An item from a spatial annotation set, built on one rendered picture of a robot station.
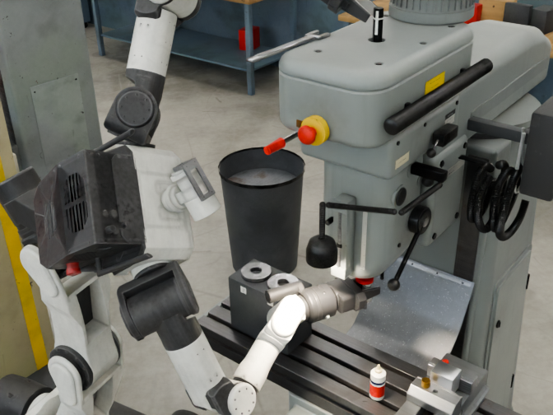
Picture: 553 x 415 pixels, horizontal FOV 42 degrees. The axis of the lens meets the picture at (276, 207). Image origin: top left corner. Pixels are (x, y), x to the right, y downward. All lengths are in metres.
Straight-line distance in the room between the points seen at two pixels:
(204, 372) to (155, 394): 1.83
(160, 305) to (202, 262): 2.70
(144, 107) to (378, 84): 0.51
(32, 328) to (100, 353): 1.48
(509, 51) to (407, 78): 0.64
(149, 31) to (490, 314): 1.32
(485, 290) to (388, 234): 0.61
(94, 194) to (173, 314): 0.30
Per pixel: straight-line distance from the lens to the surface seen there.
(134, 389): 3.45
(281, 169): 4.10
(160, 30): 1.66
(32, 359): 3.58
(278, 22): 7.23
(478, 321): 2.28
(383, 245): 1.69
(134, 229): 1.51
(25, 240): 1.87
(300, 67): 1.45
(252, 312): 2.12
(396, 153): 1.53
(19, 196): 1.83
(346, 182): 1.64
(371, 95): 1.39
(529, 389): 3.54
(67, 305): 1.87
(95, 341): 1.99
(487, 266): 2.17
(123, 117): 1.58
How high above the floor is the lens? 2.34
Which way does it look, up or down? 30 degrees down
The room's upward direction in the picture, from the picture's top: 1 degrees counter-clockwise
